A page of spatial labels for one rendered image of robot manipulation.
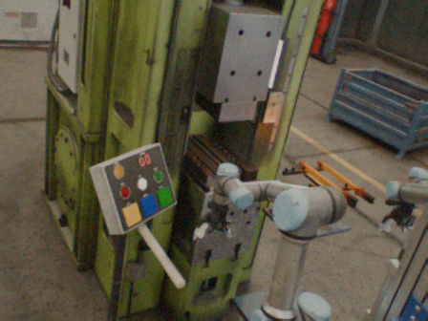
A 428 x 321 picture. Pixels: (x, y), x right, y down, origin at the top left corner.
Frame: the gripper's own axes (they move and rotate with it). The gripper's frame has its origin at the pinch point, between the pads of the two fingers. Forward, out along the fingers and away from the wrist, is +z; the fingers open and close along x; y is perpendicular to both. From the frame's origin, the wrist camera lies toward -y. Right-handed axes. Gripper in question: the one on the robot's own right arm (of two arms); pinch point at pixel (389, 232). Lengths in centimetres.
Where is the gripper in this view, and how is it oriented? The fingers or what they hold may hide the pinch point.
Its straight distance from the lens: 244.1
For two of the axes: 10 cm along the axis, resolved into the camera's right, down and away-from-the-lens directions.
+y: 2.8, 4.8, -8.3
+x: 9.4, 0.2, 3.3
